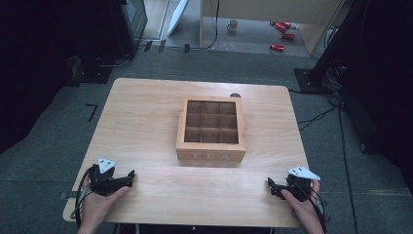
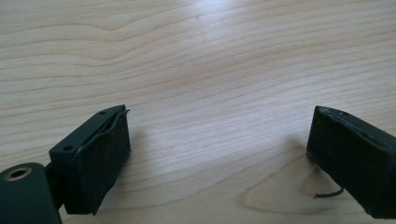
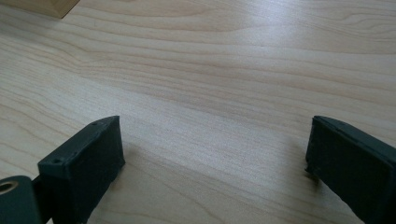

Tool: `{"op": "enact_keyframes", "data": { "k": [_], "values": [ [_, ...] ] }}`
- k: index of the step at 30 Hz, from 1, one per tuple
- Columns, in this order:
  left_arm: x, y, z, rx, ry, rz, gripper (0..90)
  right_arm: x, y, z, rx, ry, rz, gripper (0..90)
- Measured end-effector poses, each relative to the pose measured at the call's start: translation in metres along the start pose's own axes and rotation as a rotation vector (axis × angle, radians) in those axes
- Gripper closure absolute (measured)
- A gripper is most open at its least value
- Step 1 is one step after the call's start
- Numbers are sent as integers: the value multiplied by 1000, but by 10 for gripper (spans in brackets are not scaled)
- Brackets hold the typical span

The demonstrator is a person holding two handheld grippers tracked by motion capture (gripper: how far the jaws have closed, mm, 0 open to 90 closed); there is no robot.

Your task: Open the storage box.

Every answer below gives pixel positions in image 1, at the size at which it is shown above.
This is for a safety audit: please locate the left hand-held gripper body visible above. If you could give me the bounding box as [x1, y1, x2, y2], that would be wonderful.
[88, 157, 117, 197]

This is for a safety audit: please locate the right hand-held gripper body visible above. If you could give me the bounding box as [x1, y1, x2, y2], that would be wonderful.
[284, 165, 321, 203]

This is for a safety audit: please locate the wooden tea box with compartments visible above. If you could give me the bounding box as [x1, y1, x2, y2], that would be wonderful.
[175, 96, 247, 163]

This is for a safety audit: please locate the person's right hand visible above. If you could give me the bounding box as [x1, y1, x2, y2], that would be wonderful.
[280, 179, 325, 234]

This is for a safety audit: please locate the person's left hand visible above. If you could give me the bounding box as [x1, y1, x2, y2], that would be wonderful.
[77, 177, 131, 234]

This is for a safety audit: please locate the black floor plate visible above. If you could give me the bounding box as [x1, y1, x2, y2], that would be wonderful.
[67, 56, 114, 88]

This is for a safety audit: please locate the black monitor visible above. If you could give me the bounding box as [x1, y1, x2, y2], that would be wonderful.
[110, 0, 149, 58]

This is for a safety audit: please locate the grey mug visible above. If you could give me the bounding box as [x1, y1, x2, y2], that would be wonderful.
[226, 19, 240, 34]

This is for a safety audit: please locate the white board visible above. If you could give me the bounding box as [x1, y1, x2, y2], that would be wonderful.
[167, 0, 190, 37]

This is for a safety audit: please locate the right hand-held gripper cable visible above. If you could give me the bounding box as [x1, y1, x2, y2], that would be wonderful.
[293, 181, 328, 234]

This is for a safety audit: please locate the hand-held gripper cable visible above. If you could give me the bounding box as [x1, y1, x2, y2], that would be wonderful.
[293, 181, 328, 234]
[73, 166, 95, 229]

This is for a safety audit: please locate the left hand-held gripper cable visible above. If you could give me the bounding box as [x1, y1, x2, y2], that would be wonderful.
[73, 166, 95, 229]

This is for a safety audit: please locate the long black floor cable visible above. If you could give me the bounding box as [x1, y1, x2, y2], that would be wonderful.
[337, 105, 359, 234]

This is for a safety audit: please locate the black stand base plate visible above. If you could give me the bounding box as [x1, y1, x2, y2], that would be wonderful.
[293, 67, 332, 96]

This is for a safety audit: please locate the black hanging cable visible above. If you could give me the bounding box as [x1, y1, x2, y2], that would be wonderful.
[191, 0, 221, 51]

